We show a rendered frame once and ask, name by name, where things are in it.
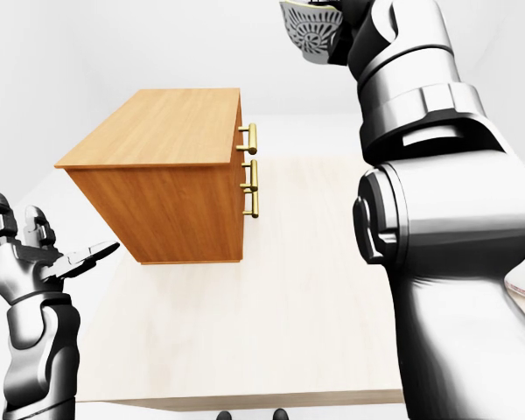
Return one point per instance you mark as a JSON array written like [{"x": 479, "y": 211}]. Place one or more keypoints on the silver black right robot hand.
[{"x": 389, "y": 30}]

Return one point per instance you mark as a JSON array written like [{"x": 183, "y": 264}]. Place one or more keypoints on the black white patterned bowl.
[{"x": 310, "y": 30}]

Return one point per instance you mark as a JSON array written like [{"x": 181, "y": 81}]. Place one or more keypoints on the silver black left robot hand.
[{"x": 22, "y": 267}]

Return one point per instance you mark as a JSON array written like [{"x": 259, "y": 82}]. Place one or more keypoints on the wooden cabinet drawer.
[
  {"x": 240, "y": 234},
  {"x": 237, "y": 175},
  {"x": 239, "y": 111}
]

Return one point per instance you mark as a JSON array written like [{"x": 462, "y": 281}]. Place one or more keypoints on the small dark rounded shape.
[
  {"x": 280, "y": 415},
  {"x": 224, "y": 415}
]

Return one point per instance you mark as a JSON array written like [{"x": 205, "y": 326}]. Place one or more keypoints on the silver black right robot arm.
[{"x": 455, "y": 245}]

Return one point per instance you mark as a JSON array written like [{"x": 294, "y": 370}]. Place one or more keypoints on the wooden cabinet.
[{"x": 157, "y": 175}]

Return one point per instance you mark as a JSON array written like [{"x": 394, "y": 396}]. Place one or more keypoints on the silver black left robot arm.
[{"x": 35, "y": 350}]

